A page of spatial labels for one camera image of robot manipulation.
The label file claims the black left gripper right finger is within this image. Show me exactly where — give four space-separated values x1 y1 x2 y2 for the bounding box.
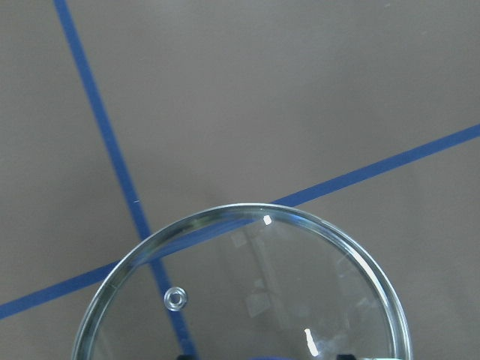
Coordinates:
336 354 355 360

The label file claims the glass pot lid purple knob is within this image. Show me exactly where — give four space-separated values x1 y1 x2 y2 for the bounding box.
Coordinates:
72 203 413 359

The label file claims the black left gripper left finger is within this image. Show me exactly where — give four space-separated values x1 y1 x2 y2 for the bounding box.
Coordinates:
177 354 196 360

